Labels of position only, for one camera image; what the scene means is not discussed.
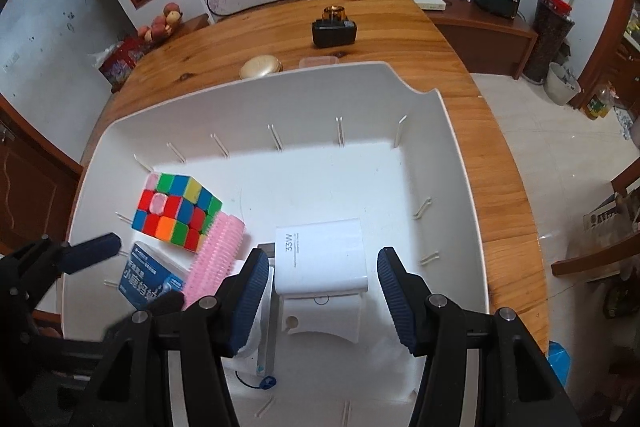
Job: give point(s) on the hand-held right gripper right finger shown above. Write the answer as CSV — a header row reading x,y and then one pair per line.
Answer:
x,y
400,302

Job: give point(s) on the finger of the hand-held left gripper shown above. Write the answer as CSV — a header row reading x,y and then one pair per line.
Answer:
x,y
167,302
90,251

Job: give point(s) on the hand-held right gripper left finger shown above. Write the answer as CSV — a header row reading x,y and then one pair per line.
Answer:
x,y
247,302

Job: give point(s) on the blue printed plastic box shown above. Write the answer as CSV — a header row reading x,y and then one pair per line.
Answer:
x,y
145,274

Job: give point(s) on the white instant camera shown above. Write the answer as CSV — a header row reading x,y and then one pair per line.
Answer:
x,y
259,352

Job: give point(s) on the pink hair roller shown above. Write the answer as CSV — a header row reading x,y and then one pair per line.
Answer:
x,y
215,257

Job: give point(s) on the white plastic desk gadget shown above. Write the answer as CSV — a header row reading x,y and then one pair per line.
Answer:
x,y
325,317

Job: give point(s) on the white charger box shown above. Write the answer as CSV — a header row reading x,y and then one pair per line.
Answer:
x,y
320,257

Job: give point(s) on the multicolour puzzle cube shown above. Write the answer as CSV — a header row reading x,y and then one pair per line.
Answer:
x,y
170,212

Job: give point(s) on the white plastic storage bin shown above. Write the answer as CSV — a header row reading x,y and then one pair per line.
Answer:
x,y
325,187

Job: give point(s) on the brown wooden door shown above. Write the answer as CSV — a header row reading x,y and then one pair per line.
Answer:
x,y
30,187

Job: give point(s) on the blue plastic object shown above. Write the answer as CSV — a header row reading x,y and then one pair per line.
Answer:
x,y
557,359

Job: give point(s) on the red gift box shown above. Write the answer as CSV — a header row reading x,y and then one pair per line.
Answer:
x,y
120,67

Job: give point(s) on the cardboard box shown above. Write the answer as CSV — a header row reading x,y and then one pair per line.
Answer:
x,y
602,214

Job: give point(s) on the gold round compact case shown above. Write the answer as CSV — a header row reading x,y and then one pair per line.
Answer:
x,y
260,68

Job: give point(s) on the bowl of peaches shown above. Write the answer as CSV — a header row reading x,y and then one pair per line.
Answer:
x,y
160,27

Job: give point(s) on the clear plastic box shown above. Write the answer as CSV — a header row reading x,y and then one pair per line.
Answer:
x,y
320,60

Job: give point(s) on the wooden chair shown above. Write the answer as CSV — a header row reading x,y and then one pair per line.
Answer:
x,y
627,187

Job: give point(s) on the white waste bin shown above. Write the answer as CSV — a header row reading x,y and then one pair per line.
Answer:
x,y
560,89

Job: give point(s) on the wooden television cabinet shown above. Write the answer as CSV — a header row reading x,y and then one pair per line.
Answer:
x,y
490,42

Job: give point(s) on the black perfume bottle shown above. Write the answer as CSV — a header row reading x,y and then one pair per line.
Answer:
x,y
334,34

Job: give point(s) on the yellow cooking oil bottle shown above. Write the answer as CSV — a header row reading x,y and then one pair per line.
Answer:
x,y
597,104

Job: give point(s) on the white light switch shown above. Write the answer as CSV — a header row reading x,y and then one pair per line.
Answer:
x,y
11,62

